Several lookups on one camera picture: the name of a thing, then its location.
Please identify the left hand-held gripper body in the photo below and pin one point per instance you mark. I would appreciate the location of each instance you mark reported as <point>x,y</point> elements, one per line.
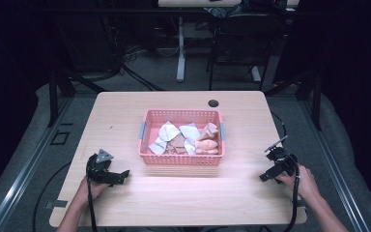
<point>99,167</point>

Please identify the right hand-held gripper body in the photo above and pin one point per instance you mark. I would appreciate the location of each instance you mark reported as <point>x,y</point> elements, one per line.
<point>283,159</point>

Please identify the person's left hand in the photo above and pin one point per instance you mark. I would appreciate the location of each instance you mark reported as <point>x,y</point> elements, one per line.
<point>91,190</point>

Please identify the person's right hand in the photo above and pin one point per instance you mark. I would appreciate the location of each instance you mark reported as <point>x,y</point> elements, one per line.
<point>304,183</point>

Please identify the pale blue white cloth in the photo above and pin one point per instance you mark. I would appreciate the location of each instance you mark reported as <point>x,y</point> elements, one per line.
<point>158,146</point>

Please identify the black tape square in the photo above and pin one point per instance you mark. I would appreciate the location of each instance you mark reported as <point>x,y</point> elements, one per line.
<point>60,138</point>

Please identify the grey tape strip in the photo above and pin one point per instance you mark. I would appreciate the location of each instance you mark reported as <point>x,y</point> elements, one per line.
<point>56,204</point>

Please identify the pink plastic basket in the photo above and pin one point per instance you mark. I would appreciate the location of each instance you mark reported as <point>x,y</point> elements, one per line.
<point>180,159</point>

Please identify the brown cloth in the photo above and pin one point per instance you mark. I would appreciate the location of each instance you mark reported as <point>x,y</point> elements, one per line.
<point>177,143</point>

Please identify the round white cloth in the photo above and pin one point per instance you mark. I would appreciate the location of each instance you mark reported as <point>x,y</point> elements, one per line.
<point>169,131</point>

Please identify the flat peach cloth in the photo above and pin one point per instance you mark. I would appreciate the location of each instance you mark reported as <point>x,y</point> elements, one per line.
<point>207,150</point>

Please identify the small narrow white cloth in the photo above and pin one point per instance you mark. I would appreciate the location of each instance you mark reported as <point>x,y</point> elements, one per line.
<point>190,146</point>

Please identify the rolled peach cloth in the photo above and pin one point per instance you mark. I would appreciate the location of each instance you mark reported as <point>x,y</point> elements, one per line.
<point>206,144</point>

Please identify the black metal stand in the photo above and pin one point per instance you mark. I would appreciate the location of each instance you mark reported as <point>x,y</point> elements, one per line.
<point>54,96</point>
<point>316,96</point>

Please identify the crumpled peach cloth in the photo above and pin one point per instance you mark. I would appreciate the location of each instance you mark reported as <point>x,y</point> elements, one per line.
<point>209,130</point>

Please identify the white cloth with blue edge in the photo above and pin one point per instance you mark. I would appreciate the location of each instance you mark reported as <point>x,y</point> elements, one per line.
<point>190,131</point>

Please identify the short white desk foot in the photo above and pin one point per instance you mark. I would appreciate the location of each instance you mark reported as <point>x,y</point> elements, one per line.
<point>256,73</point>

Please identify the black chair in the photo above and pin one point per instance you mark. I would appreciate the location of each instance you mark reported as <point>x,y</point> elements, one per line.
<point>244,38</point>

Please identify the white desk leg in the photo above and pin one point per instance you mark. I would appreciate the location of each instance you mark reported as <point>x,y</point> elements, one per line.
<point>181,58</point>

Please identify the white desk top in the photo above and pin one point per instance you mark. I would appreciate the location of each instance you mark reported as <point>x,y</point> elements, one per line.
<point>199,3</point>

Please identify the aluminium floor rail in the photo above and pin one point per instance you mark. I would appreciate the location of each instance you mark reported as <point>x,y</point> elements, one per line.
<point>335,167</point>
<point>29,167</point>

